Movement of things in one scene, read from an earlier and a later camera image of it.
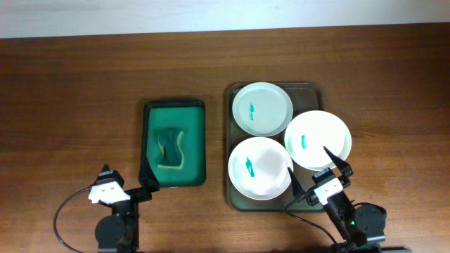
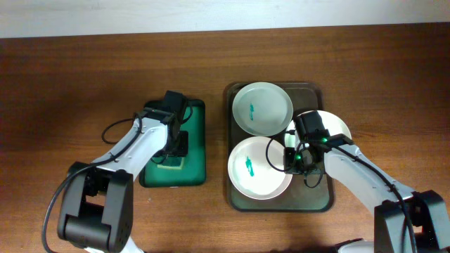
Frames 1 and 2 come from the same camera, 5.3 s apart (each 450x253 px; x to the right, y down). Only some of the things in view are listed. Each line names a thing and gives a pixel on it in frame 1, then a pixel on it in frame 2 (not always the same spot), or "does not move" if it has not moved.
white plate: [258, 168] does not move
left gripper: [148, 177] to [183, 151]
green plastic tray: [174, 140] does not move
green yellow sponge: [176, 160] does not move
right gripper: [344, 168] to [289, 162]
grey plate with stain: [262, 109] does not move
